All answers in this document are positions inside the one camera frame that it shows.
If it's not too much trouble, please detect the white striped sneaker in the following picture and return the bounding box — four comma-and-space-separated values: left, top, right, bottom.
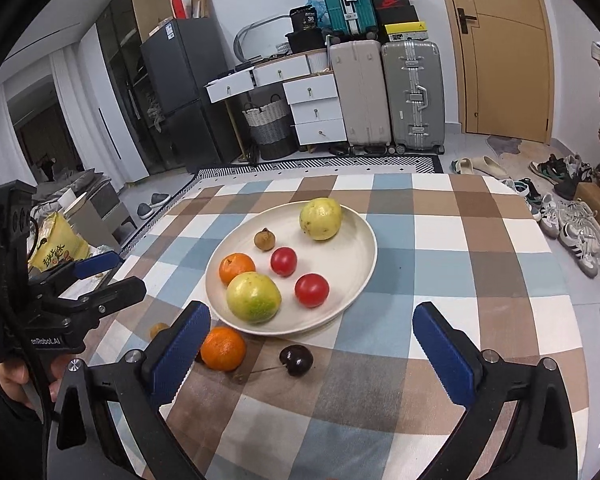
537, 192, 600, 241
560, 220, 600, 278

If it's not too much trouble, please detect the orange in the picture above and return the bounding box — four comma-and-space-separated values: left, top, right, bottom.
200, 326, 247, 372
218, 253, 256, 286

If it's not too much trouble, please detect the cream round plate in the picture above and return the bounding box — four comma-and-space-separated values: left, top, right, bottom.
205, 201, 378, 336

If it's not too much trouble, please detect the silver suitcase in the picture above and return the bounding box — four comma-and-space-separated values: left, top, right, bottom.
381, 41, 446, 156

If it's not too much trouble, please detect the black storage box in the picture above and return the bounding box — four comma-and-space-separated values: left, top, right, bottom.
285, 30, 326, 53

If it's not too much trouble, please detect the grey door mat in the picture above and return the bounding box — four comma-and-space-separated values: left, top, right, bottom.
485, 132, 523, 153

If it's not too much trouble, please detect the beige suitcase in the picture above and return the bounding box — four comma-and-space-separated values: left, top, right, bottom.
328, 40, 393, 153

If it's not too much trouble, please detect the white drawer desk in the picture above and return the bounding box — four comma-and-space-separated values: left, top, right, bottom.
205, 49, 348, 146

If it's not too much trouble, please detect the glass door cabinet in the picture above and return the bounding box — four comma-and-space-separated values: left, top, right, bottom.
96, 0, 171, 176

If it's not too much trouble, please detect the blue plastic bag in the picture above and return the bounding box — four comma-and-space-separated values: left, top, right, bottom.
306, 0, 332, 31

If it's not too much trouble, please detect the beige slipper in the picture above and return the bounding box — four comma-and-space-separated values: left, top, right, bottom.
467, 155, 511, 179
450, 157, 481, 176

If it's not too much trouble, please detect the black cable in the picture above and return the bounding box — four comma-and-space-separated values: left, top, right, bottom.
0, 270, 48, 421

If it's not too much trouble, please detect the checkered tablecloth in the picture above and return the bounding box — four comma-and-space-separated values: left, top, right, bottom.
45, 174, 588, 480

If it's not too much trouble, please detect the yellow snack bag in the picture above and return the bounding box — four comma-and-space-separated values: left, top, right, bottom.
28, 211, 91, 271

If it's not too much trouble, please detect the grey curved frame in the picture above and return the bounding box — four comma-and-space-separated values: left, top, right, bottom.
233, 15, 293, 63

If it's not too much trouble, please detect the small cardboard box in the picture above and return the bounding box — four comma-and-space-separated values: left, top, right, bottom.
574, 181, 600, 216

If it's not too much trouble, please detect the woven laundry basket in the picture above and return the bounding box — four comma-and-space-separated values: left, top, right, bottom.
242, 95, 299, 161

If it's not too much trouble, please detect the pile of clothes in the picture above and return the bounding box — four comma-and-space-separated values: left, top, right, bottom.
32, 167, 106, 201

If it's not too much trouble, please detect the dark green sneaker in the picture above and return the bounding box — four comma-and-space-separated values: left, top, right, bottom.
529, 155, 593, 186

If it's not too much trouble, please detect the wooden door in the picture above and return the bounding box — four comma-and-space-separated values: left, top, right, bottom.
432, 0, 555, 143

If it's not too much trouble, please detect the dark grey fridge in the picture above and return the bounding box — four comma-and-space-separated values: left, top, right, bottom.
140, 17, 243, 168

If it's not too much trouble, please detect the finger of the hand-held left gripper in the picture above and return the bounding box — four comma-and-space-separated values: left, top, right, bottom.
45, 276, 147, 328
30, 251, 122, 286

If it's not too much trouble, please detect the dark red cherry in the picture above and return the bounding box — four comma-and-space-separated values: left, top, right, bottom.
250, 345, 314, 378

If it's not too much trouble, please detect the yellow guava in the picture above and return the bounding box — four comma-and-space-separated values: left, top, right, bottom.
300, 198, 343, 241
226, 271, 282, 324

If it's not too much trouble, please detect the large cardboard box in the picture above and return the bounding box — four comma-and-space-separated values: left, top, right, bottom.
60, 180, 133, 246

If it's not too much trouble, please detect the red tomato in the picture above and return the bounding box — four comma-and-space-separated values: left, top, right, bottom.
294, 273, 330, 308
271, 247, 298, 277

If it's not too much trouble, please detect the person's left forearm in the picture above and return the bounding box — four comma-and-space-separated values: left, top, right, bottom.
0, 390, 48, 480

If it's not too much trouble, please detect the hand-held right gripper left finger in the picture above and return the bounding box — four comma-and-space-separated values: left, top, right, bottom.
47, 301, 212, 480

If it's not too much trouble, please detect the person's left hand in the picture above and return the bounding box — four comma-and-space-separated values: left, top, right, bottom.
0, 357, 68, 411

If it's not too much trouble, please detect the white and teal sneaker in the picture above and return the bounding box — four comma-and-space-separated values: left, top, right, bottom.
502, 177, 543, 208

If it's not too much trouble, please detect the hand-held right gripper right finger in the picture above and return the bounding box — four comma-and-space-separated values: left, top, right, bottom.
412, 302, 578, 480

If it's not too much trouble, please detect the yellow and black shoe box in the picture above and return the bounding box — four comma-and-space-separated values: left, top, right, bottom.
384, 21, 429, 42

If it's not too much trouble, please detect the black tub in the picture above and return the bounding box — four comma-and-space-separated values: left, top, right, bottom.
290, 6, 322, 33

